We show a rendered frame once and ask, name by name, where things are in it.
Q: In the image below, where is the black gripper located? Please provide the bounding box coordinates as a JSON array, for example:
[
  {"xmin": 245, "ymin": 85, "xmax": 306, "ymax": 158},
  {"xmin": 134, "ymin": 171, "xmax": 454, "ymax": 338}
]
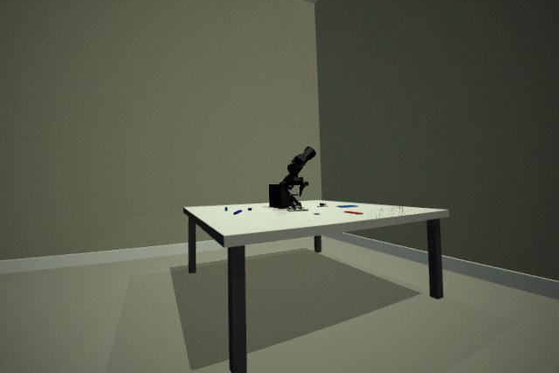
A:
[{"xmin": 279, "ymin": 173, "xmax": 308, "ymax": 197}]

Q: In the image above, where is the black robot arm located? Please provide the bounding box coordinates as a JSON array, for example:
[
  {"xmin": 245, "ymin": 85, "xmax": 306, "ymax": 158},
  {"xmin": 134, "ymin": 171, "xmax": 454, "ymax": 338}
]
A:
[{"xmin": 282, "ymin": 147, "xmax": 316, "ymax": 190}]

